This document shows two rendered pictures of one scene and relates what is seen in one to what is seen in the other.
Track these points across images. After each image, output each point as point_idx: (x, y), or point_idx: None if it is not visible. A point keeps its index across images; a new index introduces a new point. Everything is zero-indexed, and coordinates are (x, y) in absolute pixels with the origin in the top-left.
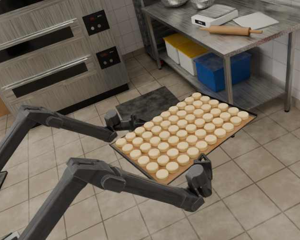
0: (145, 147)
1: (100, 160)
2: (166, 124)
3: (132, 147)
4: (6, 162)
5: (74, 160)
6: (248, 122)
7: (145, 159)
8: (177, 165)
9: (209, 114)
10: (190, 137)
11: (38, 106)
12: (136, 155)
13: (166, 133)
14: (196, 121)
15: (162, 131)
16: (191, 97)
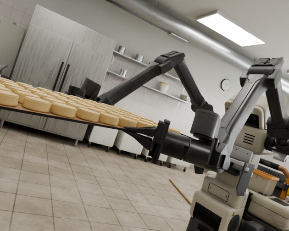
0: (134, 115)
1: (167, 58)
2: (94, 108)
3: (152, 122)
4: (269, 109)
5: (180, 52)
6: None
7: (134, 113)
8: (98, 102)
9: (7, 83)
10: (69, 96)
11: (275, 63)
12: (144, 117)
13: (99, 107)
14: (42, 92)
15: None
16: None
